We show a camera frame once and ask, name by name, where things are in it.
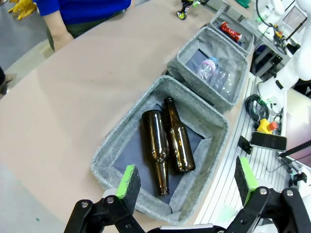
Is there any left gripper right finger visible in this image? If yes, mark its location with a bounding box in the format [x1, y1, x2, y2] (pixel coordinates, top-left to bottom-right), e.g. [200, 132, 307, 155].
[225, 156, 311, 233]

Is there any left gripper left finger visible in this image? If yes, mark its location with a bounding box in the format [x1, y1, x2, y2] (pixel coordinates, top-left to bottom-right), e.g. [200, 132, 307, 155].
[64, 165, 146, 233]

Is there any crushed blue Pepsi can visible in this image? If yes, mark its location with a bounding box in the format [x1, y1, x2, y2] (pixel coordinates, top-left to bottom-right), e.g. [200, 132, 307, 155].
[175, 0, 194, 20]

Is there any crushed red can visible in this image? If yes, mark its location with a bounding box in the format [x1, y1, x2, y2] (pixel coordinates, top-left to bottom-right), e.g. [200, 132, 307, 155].
[220, 21, 243, 43]

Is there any brown glass bottle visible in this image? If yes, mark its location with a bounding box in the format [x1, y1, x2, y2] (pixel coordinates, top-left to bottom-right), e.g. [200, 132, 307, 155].
[163, 97, 196, 174]
[141, 109, 170, 196]

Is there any clear bottle with pink label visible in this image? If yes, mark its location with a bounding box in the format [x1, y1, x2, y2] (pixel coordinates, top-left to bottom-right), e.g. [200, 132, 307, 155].
[197, 57, 218, 81]

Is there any person's right forearm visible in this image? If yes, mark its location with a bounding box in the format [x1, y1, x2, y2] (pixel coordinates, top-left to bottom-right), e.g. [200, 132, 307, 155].
[42, 10, 73, 39]

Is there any grey fabric basket labelled Bottle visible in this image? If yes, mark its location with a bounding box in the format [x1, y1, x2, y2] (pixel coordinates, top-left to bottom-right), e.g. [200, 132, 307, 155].
[90, 75, 230, 225]

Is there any grey fabric basket labelled Can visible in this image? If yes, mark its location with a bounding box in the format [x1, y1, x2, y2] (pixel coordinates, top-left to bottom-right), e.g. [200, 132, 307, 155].
[209, 12, 255, 56]

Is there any grey fabric basket labelled Plastic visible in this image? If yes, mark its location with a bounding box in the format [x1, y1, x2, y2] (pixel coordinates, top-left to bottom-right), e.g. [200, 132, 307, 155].
[167, 26, 249, 113]

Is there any person's right hand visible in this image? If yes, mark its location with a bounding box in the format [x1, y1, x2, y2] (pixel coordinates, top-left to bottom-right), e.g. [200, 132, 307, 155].
[52, 32, 75, 52]

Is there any black phone on stand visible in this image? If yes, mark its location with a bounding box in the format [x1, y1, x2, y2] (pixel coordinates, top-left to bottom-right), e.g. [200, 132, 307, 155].
[250, 131, 288, 153]

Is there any yellow emergency stop button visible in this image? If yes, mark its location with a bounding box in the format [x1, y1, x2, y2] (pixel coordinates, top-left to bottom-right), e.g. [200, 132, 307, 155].
[257, 118, 278, 134]

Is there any monitor screen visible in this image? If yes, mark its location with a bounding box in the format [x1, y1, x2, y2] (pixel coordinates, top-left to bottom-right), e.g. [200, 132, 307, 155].
[278, 88, 311, 168]

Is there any clear plastic bottle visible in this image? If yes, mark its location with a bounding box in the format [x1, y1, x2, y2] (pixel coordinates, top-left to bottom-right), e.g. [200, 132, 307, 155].
[210, 60, 238, 98]

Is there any person in blue hoodie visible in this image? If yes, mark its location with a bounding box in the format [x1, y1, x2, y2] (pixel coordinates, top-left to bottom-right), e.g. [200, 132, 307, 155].
[33, 0, 132, 25]

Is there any yellow toy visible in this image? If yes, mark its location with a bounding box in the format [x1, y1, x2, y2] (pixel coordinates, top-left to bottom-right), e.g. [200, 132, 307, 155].
[8, 0, 37, 20]

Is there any small black bracket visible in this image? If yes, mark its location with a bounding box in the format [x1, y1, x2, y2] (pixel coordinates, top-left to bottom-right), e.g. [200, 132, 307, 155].
[237, 135, 253, 155]

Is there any coiled black cable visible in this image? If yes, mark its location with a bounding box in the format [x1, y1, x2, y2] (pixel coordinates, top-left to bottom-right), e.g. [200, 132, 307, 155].
[244, 94, 270, 122]

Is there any aluminium frame stand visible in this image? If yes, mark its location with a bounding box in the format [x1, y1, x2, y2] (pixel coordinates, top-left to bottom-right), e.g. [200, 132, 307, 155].
[249, 44, 284, 77]

